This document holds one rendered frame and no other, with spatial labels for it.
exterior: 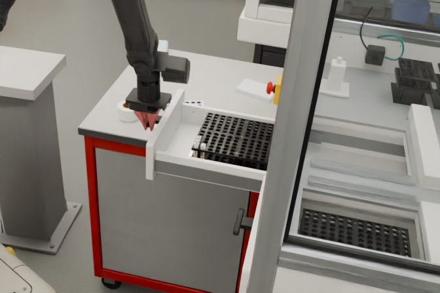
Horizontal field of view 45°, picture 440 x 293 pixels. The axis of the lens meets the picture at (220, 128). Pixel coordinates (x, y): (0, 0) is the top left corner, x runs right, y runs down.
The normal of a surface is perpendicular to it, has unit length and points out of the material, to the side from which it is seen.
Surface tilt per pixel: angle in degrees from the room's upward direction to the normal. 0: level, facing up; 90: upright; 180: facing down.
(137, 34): 125
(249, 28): 90
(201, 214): 90
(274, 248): 90
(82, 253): 0
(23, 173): 90
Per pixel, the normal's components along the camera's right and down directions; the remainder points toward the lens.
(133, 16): -0.08, 0.93
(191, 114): -0.21, 0.53
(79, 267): 0.07, -0.83
